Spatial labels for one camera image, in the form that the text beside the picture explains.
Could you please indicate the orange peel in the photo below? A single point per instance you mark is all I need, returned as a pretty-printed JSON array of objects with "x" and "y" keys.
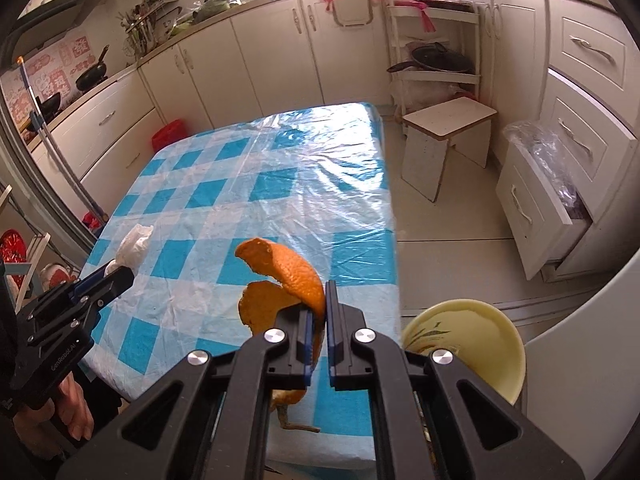
[{"x": 295, "y": 270}]

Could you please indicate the mop pole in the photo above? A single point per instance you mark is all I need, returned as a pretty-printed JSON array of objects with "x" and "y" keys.
[{"x": 55, "y": 145}]

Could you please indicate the white blue storage rack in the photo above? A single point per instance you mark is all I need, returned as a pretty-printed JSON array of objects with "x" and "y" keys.
[{"x": 35, "y": 255}]

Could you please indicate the white shelf cart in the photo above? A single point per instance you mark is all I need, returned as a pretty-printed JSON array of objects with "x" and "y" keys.
[{"x": 470, "y": 35}]

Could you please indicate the open white drawer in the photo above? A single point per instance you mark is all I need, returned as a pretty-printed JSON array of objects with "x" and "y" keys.
[{"x": 520, "y": 210}]

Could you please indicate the white wooden stool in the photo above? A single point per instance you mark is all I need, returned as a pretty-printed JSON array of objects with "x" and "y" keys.
[{"x": 450, "y": 115}]

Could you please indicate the white hanging bin red bag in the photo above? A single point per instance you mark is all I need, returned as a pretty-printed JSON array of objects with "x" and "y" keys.
[{"x": 352, "y": 7}]

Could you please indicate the yellow plastic bin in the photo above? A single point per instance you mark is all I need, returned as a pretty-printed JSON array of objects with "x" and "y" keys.
[{"x": 480, "y": 340}]

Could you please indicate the white drawer cabinet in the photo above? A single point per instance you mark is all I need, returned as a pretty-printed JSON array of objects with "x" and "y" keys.
[{"x": 590, "y": 60}]

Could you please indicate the red trash bin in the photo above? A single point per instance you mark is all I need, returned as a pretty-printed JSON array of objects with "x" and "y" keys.
[{"x": 169, "y": 135}]

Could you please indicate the black frying pan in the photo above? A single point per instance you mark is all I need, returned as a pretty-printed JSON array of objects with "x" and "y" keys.
[{"x": 440, "y": 57}]

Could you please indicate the white refrigerator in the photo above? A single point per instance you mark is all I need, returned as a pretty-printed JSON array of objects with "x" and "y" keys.
[{"x": 590, "y": 370}]

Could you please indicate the white tissue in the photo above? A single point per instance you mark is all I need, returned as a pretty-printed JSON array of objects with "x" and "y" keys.
[{"x": 135, "y": 245}]

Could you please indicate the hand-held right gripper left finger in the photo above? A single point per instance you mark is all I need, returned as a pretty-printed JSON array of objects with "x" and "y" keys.
[{"x": 312, "y": 350}]

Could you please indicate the bag of green vegetables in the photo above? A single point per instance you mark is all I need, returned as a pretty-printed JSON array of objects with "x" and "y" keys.
[{"x": 215, "y": 5}]

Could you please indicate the blue checkered plastic tablecloth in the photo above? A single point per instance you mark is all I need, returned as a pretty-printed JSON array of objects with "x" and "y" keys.
[{"x": 225, "y": 200}]

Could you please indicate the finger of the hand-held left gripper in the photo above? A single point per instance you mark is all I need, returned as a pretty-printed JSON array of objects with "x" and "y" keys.
[
  {"x": 117, "y": 282},
  {"x": 92, "y": 281}
]

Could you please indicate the utensil rack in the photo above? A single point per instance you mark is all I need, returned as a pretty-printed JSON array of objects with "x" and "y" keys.
[{"x": 145, "y": 20}]

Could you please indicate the clear plastic bags in drawer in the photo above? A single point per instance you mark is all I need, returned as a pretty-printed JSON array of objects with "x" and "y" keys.
[{"x": 545, "y": 155}]

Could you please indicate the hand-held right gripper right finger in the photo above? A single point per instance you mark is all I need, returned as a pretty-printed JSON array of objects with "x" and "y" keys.
[{"x": 345, "y": 340}]

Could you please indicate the black wok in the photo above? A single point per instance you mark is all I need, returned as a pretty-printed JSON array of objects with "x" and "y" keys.
[
  {"x": 47, "y": 107},
  {"x": 92, "y": 77}
]

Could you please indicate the white base cabinets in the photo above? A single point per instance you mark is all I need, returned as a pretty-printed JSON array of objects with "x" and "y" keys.
[{"x": 250, "y": 60}]

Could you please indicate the range hood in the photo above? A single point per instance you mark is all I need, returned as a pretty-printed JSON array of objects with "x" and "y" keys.
[{"x": 60, "y": 5}]

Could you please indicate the grey sliding door frame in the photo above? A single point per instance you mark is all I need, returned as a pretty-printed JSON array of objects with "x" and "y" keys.
[{"x": 30, "y": 160}]

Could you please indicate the person's left hand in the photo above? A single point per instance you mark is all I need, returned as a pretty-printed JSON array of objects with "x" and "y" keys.
[{"x": 75, "y": 410}]

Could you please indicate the red plastic ribbon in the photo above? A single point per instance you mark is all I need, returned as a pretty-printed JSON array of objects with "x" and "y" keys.
[{"x": 422, "y": 15}]

